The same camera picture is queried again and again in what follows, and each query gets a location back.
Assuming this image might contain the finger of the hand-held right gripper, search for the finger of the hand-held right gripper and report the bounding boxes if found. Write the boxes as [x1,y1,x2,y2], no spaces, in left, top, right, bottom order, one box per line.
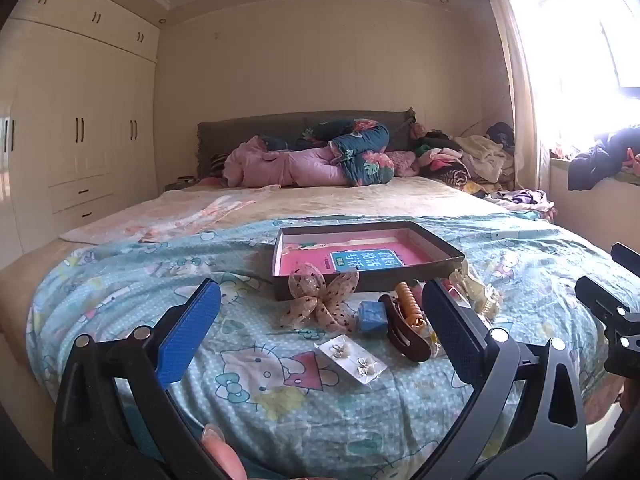
[575,275,640,377]
[611,242,640,277]

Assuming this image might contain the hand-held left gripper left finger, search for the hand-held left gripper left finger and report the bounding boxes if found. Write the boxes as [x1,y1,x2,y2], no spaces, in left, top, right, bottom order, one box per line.
[52,278,222,480]

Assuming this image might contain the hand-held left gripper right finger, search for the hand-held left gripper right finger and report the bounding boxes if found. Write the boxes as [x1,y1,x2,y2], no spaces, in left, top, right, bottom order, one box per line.
[422,277,588,480]

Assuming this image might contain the orange spiral hair tie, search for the orange spiral hair tie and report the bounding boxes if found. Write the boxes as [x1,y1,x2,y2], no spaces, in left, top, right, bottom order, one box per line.
[395,281,426,332]

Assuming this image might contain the brown hair claw clip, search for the brown hair claw clip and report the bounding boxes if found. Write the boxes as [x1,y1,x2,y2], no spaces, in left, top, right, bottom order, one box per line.
[377,294,432,363]

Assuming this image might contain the blue box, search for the blue box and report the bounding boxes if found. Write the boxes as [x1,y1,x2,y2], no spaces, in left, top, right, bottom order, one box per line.
[357,301,387,335]

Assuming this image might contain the shallow cardboard box tray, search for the shallow cardboard box tray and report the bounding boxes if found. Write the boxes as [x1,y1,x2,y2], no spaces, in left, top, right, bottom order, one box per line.
[271,220,466,302]

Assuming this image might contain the beige dotted bow hair clip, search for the beige dotted bow hair clip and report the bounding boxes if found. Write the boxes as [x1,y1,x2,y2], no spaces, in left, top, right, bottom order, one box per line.
[280,266,361,333]

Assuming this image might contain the person's left hand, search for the person's left hand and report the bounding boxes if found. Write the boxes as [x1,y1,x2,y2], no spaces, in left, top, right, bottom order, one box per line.
[200,422,248,480]

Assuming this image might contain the dark clothes on sill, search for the dark clothes on sill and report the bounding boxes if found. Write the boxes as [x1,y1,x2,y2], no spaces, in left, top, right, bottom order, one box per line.
[568,127,640,191]

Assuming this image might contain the earrings on white card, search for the earrings on white card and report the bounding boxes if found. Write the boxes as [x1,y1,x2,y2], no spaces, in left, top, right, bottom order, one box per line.
[314,335,388,386]

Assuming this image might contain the pink floral towel blanket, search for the pink floral towel blanket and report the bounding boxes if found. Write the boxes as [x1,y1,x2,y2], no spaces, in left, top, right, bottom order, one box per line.
[60,191,256,246]

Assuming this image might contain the cartoon cat print blanket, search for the cartoon cat print blanket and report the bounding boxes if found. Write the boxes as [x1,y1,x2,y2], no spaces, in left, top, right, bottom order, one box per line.
[25,212,640,480]

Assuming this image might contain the pile of clothes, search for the pile of clothes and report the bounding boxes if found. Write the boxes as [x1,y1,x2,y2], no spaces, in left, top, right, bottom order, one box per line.
[410,122,556,221]

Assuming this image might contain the pink quilt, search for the pink quilt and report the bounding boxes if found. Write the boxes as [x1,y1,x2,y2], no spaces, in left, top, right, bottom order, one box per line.
[222,135,351,188]

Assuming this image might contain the grey bed headboard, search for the grey bed headboard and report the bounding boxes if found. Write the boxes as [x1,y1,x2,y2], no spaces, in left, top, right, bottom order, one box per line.
[196,109,417,178]

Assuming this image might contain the cream curtain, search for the cream curtain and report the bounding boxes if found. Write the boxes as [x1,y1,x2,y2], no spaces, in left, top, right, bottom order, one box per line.
[482,0,551,191]

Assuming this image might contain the window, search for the window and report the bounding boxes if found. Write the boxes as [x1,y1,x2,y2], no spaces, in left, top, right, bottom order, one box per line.
[502,0,640,156]

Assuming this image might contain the cream built-in wardrobe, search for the cream built-in wardrobe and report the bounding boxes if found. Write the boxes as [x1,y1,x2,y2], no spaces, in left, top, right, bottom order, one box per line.
[0,0,161,271]

